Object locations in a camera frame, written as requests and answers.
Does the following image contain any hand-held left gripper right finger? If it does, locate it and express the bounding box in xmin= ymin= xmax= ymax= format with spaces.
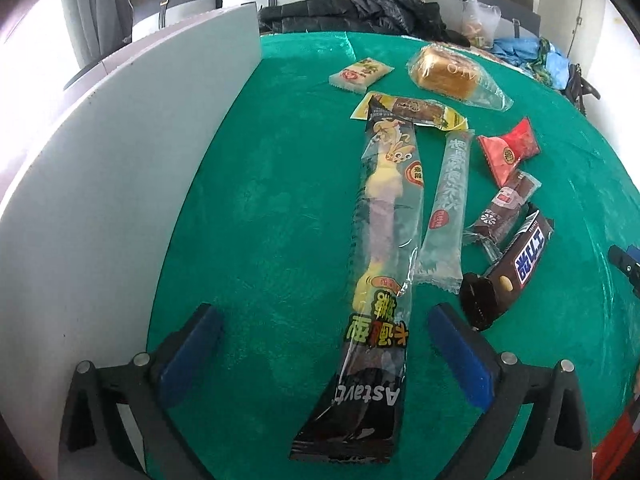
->
xmin=427 ymin=302 xmax=593 ymax=480

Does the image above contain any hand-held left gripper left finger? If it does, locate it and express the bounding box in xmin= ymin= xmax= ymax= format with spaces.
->
xmin=59 ymin=302 xmax=225 ymax=480

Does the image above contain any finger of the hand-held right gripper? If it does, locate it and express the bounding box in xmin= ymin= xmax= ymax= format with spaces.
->
xmin=608 ymin=244 xmax=640 ymax=301

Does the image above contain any long black clear snack packet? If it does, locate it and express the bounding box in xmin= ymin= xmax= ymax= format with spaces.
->
xmin=290 ymin=99 xmax=426 ymax=463

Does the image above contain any brown chocolate bar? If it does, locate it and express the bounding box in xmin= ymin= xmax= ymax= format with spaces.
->
xmin=459 ymin=203 xmax=555 ymax=333

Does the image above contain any small brown candy packet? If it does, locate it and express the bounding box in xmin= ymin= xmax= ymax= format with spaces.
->
xmin=462 ymin=170 xmax=542 ymax=263

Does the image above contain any long pale green snack packet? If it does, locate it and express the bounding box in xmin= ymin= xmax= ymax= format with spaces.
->
xmin=414 ymin=129 xmax=476 ymax=295

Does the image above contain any red snack packet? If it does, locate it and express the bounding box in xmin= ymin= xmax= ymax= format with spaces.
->
xmin=476 ymin=116 xmax=542 ymax=188

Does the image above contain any white cardboard box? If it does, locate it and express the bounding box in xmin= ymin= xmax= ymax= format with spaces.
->
xmin=0 ymin=2 xmax=262 ymax=466

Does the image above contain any yellow brown snack packet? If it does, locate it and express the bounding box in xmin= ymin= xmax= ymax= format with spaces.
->
xmin=349 ymin=91 xmax=469 ymax=132

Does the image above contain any bread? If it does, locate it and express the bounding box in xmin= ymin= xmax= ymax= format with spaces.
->
xmin=406 ymin=44 xmax=514 ymax=112

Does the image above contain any small cream snack packet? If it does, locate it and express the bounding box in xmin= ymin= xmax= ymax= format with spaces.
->
xmin=328 ymin=56 xmax=394 ymax=94

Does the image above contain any dark brown bag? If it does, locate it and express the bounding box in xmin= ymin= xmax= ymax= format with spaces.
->
xmin=562 ymin=62 xmax=603 ymax=116

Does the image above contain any green patterned cloth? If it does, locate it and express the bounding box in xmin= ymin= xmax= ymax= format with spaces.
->
xmin=530 ymin=37 xmax=556 ymax=81

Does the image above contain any blue cloth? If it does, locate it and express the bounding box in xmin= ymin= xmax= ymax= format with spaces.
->
xmin=492 ymin=35 xmax=571 ymax=88

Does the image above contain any clear plastic bag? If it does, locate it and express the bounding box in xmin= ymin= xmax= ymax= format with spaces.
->
xmin=461 ymin=0 xmax=502 ymax=50

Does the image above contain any black puffer jacket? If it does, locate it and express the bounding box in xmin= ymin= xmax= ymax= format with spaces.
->
xmin=257 ymin=0 xmax=471 ymax=48

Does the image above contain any grey curtain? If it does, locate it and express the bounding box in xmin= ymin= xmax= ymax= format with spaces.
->
xmin=60 ymin=0 xmax=133 ymax=68

